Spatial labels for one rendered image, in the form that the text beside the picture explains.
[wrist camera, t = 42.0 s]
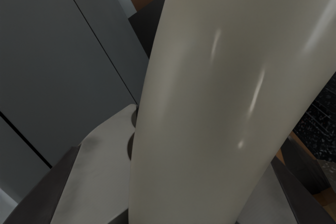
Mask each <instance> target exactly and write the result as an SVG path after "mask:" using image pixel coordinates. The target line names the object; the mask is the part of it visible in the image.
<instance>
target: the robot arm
mask: <svg viewBox="0 0 336 224"><path fill-rule="evenodd" d="M138 110H139V105H138V104H130V105H128V106H127V107H125V108H124V109H122V110H121V111H119V112H118V113H116V114H115V115H113V116H112V117H110V118H109V119H107V120H106V121H104V122H103V123H102V124H100V125H99V126H97V127H96V128H95V129H94V130H92V131H91V132H90V133H89V134H88V135H87V136H86V137H85V138H84V139H83V140H82V142H81V143H80V144H79V145H78V146H71V147H70V149H69V150H68V151H67V152H66V153H65V154H64V155H63V156H62V157H61V158H60V159H59V160H58V161H57V163H56V164H55V165H54V166H53V167H52V168H51V169H50V170H49V171H48V172H47V173H46V174H45V176H44V177H43V178H42V179H41V180H40V181H39V182H38V183H37V184H36V185H35V186H34V187H33V189H32V190H31V191H30V192H29V193H28V194H27V195H26V196H25V197H24V198H23V199H22V200H21V202H20V203H19V204H18V205H17V206H16V207H15V209H14V210H13V211H12V212H11V213H10V215H9V216H8V217H7V219H6V220H5V221H4V223H3V224H129V182H130V168H131V158H132V150H133V141H134V135H135V129H136V122H137V116H138ZM235 224H336V222H335V221H334V219H333V218H332V217H331V216H330V215H329V213H328V212H327V211H326V210H325V209H324V208H323V207H322V206H321V205H320V203H319V202H318V201H317V200H316V199H315V198H314V197H313V196H312V195H311V194H310V192H309V191H308V190H307V189H306V188H305V187H304V186H303V185H302V184H301V183H300V181H299V180H298V179H297V178H296V177H295V176H294V175H293V174H292V173H291V172H290V170H289V169H288V168H287V167H286V166H285V165H284V164H283V163H282V162H281V161H280V159H279V158H278V157H277V156H276V155H275V156H274V158H273V159H272V161H271V162H270V164H269V165H268V167H267V169H266V170H265V172H264V173H263V175H262V177H261V178H260V180H259V181H258V183H257V185H256V186H255V188H254V190H253V191H252V193H251V195H250V197H249V198H248V200H247V202H246V204H245V205H244V207H243V209H242V211H241V213H240V215H239V217H238V218H237V220H236V222H235Z"/></svg>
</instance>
